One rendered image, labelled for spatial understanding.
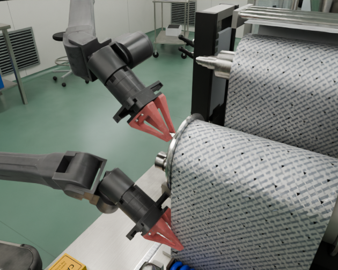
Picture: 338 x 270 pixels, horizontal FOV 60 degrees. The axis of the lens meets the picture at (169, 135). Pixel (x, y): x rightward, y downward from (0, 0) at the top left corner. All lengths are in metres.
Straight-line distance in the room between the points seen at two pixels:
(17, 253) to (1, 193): 0.88
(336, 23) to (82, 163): 0.53
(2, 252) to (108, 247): 1.07
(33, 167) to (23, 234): 1.59
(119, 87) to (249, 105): 0.28
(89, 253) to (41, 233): 1.35
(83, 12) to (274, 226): 0.59
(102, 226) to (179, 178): 0.44
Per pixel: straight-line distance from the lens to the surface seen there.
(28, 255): 1.78
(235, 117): 0.67
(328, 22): 0.64
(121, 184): 0.59
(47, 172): 0.62
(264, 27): 0.78
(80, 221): 2.17
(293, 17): 0.65
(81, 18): 0.72
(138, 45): 0.59
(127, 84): 0.53
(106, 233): 0.87
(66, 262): 0.81
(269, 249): 0.51
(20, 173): 0.66
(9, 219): 2.36
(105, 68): 0.54
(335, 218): 0.45
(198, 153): 0.46
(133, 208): 0.58
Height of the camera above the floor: 1.56
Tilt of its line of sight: 32 degrees down
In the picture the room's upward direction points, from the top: straight up
